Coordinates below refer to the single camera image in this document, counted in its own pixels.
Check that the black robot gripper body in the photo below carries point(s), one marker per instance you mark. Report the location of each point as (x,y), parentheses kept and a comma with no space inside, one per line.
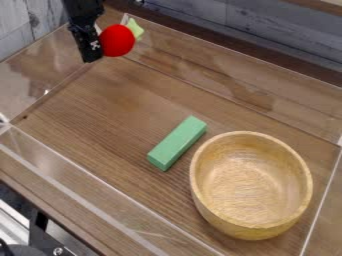
(83,11)

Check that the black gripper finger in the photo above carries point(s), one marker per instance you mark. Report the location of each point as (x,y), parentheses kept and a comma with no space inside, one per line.
(87,39)

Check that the light wooden bowl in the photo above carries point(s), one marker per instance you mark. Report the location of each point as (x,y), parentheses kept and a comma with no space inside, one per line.
(251,184)

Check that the green rectangular block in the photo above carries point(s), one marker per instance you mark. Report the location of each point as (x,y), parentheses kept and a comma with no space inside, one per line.
(166,153)

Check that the clear acrylic tray wall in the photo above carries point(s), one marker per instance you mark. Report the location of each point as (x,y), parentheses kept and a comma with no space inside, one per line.
(84,120)

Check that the black metal table bracket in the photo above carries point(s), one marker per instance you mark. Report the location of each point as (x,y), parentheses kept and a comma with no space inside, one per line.
(42,240)

